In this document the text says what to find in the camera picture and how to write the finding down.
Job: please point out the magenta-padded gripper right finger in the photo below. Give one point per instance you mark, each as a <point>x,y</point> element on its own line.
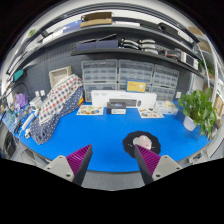
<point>166,165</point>

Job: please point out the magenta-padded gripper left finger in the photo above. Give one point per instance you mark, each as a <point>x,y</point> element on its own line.
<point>60,165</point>

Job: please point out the black round mouse pad with eyes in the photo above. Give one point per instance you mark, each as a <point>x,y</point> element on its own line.
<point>128,143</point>

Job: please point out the navy polka dot cloth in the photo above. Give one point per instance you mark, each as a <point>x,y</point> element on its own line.
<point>46,131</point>

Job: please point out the printed picture sheet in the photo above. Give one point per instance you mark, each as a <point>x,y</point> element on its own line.
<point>90,110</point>
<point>150,113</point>

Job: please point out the white carton box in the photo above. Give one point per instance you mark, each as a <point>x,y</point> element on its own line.
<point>167,108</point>

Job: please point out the green potted plant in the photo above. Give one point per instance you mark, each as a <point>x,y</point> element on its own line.
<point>196,106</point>

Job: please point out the yellow red small item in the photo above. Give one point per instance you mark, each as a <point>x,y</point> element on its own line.
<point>81,101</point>

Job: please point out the red blue checkered cloth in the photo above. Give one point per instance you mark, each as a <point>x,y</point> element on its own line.
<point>58,96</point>

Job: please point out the purple crumpled bag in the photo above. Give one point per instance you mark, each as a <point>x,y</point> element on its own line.
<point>20,100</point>

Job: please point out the small black box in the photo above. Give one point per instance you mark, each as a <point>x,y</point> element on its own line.
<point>116,107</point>

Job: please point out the long white keyboard box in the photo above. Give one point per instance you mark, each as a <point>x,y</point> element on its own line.
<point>100,98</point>

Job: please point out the yellow and blue box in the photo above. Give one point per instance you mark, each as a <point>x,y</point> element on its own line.
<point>136,86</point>

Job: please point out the white woven basket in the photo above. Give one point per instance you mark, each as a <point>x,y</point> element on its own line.
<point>59,76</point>

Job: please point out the white wall socket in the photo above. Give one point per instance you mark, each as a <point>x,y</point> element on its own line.
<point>42,92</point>
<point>37,94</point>
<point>178,95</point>

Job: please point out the teal wall-mounted tool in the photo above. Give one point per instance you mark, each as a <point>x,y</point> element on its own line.
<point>18,75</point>

